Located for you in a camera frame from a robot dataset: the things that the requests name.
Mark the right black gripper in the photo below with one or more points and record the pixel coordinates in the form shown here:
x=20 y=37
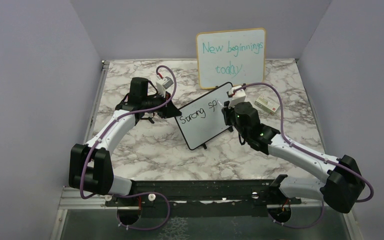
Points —
x=227 y=111

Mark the white green eraser box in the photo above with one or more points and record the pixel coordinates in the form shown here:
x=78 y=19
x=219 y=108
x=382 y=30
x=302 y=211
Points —
x=267 y=105

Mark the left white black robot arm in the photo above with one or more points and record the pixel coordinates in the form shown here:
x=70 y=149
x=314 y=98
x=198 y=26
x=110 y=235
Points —
x=90 y=167

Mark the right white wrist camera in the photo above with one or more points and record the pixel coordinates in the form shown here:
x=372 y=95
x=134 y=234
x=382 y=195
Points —
x=236 y=95

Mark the yellow framed whiteboard with writing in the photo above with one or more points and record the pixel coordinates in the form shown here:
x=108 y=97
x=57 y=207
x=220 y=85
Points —
x=235 y=56

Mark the black framed whiteboard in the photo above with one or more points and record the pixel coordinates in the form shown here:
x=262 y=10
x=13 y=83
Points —
x=202 y=119

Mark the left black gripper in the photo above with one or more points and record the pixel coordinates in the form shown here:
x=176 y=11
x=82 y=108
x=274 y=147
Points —
x=169 y=110

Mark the silver black whiteboard stand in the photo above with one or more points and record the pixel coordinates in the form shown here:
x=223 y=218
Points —
x=230 y=129

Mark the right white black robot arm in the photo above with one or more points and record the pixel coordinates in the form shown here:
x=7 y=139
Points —
x=337 y=180

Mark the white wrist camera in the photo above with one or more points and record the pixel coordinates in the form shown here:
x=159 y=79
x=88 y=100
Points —
x=163 y=84
x=236 y=95

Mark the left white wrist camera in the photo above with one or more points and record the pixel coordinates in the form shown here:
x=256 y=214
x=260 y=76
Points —
x=163 y=84

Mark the black marker cap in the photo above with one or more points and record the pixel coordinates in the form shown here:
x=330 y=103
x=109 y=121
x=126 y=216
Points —
x=151 y=120

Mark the black aluminium base frame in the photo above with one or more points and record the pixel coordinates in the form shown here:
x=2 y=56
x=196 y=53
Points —
x=200 y=210

